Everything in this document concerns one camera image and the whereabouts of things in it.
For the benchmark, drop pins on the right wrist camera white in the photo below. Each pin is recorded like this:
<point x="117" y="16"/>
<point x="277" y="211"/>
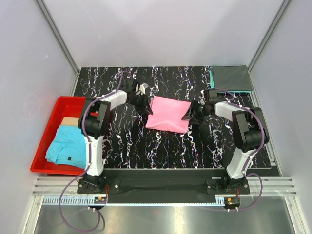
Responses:
<point x="202" y="99"/>

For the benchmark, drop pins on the folded dark grey t shirt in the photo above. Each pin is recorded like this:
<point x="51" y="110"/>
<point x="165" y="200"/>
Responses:
<point x="232" y="78"/>

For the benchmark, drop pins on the light blue t shirt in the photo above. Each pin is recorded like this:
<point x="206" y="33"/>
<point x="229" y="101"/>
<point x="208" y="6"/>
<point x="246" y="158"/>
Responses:
<point x="68" y="147"/>

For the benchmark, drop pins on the folded teal t shirt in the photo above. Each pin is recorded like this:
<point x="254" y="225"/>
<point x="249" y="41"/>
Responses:
<point x="212" y="83"/>

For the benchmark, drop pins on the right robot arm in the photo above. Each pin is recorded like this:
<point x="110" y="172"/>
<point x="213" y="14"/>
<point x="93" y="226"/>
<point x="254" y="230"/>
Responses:
<point x="250" y="132"/>

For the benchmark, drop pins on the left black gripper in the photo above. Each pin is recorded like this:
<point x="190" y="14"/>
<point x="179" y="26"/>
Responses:
<point x="145" y="107"/>

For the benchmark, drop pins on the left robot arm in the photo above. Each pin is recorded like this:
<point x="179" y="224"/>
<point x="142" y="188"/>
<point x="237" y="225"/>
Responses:
<point x="94" y="122"/>

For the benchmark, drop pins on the right aluminium frame post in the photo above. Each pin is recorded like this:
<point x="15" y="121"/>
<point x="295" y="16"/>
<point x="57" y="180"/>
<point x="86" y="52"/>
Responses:
<point x="270" y="31"/>

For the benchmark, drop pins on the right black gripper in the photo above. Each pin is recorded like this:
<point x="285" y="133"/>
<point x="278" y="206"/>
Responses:
<point x="196" y="120"/>

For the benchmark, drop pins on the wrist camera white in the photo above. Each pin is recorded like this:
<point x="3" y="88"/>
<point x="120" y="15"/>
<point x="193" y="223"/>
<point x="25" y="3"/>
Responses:
<point x="202" y="99"/>
<point x="141" y="89"/>

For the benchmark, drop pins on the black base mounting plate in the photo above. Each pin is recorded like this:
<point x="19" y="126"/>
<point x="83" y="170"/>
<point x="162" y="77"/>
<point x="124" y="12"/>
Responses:
<point x="161" y="186"/>

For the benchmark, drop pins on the aluminium frame post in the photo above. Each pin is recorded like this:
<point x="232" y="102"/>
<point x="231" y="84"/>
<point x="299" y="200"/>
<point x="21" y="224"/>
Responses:
<point x="270" y="31"/>
<point x="53" y="27"/>

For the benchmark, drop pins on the left aluminium frame post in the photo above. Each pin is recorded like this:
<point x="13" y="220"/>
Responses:
<point x="53" y="27"/>

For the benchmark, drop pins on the beige t shirt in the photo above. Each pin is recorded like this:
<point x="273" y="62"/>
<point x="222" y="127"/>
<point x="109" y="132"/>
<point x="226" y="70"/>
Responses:
<point x="70" y="121"/>

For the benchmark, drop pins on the pink t shirt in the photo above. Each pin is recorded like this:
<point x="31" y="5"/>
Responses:
<point x="167" y="115"/>

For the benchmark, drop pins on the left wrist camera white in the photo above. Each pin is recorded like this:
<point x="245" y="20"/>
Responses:
<point x="141" y="89"/>

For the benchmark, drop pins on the slotted cable duct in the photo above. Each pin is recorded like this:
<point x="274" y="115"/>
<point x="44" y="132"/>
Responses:
<point x="101" y="201"/>

